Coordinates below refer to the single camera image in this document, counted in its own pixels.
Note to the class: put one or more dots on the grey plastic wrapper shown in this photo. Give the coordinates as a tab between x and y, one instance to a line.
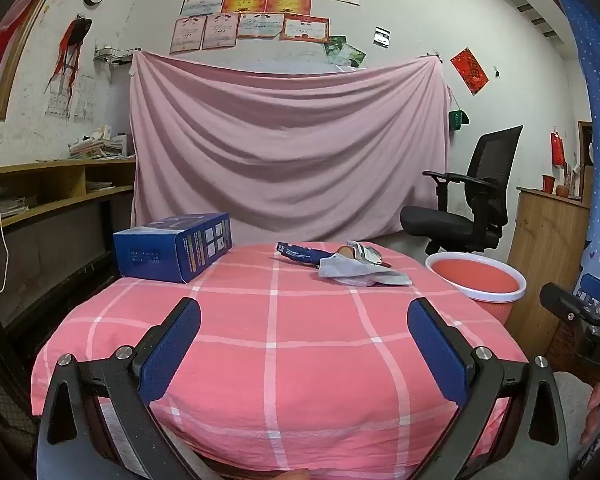
350	272

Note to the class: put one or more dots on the red bin with white rim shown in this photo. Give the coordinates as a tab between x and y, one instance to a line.
475	275

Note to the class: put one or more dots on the red plastic cup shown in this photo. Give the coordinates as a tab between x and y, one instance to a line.
548	184

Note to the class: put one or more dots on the wall calendar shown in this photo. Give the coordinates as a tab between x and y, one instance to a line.
82	105

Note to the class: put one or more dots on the green photo print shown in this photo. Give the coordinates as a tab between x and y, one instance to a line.
354	56
333	46

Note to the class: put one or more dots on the black office chair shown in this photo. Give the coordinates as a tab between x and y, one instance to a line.
490	170

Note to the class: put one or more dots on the wooden door frame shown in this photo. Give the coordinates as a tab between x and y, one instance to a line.
584	155

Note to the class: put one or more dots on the wooden shelf unit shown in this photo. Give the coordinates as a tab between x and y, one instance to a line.
55	175

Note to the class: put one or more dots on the papers in shelf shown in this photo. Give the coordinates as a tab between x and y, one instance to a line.
2	210

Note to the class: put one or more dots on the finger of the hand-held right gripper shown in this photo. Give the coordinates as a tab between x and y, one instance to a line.
562	302

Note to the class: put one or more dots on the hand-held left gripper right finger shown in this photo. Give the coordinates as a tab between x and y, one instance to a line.
437	350

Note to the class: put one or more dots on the wooden cabinet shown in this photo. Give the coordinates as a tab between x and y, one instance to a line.
545	250

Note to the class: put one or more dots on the blue snack wrapper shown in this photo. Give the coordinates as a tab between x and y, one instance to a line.
300	253

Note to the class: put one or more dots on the pink hanging sheet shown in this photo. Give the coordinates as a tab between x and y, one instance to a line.
280	150

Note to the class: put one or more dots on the red and black tassel ornament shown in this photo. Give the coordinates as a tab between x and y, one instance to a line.
72	50

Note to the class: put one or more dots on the silver foil wrapper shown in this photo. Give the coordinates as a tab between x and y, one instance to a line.
367	251

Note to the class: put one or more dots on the metal wall rack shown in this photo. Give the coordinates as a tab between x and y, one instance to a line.
112	55

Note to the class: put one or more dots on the stack of papers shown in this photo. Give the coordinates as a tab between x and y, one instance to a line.
97	146

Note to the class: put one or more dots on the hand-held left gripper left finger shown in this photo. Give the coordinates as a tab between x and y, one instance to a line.
170	350

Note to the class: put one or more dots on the black and white photo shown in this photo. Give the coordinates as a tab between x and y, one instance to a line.
382	37

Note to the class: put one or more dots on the blue cardboard box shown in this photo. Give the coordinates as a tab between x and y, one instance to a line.
150	255

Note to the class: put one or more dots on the group of wall certificates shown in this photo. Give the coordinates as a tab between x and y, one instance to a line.
260	10

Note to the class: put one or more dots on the red paper poster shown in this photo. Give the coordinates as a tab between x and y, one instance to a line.
470	71

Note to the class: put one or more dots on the green hanging bag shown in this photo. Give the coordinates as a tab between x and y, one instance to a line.
457	119

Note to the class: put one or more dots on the person's right hand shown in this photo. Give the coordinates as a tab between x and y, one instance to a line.
595	410

